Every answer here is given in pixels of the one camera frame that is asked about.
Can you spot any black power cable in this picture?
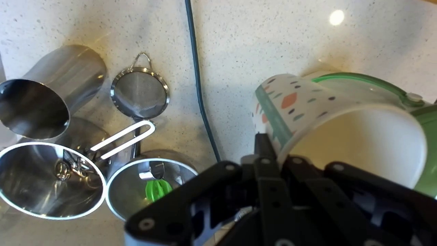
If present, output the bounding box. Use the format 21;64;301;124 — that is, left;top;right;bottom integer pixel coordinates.
184;0;223;164

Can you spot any white spotted paper cup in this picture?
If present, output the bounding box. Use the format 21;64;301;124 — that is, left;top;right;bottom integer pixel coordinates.
256;74;428;187

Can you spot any steel pot with handle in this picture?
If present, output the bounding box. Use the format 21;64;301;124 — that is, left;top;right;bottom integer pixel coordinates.
0;117;156;221

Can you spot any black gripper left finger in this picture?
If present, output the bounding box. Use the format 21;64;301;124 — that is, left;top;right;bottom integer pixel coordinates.
125;161;256;246

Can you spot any small steel bowl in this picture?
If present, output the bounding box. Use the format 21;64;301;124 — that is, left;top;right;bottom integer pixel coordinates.
107;157;199;220

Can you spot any round steel mesh strainer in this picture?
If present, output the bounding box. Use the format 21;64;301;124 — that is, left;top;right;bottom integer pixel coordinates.
110;50;171;120

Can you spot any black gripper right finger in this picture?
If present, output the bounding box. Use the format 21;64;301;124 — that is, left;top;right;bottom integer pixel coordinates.
282;156;437;246

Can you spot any tall steel cup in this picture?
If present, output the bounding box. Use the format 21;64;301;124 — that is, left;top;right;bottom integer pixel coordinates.
0;45;108;139

